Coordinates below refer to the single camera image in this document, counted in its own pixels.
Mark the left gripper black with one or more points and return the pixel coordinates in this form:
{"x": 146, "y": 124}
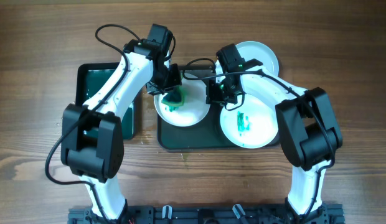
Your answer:
{"x": 167, "y": 82}

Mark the small dark green water tray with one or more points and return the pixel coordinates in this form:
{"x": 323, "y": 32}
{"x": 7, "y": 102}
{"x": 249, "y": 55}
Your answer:
{"x": 90, "y": 78}

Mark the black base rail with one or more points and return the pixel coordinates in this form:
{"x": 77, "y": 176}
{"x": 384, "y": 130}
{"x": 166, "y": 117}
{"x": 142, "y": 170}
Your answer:
{"x": 270, "y": 213}

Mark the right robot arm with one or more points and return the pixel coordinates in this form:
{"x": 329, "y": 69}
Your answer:
{"x": 308, "y": 133}

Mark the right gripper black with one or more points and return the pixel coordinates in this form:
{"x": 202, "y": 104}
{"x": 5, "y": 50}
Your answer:
{"x": 218, "y": 93}

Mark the green yellow sponge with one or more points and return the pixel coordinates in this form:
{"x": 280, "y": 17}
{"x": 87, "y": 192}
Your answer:
{"x": 174, "y": 98}

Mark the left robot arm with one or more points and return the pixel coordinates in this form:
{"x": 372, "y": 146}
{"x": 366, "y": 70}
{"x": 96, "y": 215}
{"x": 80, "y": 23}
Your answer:
{"x": 92, "y": 141}

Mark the large dark serving tray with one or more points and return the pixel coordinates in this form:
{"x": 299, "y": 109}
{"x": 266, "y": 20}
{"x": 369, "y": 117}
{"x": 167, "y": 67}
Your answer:
{"x": 206, "y": 134}

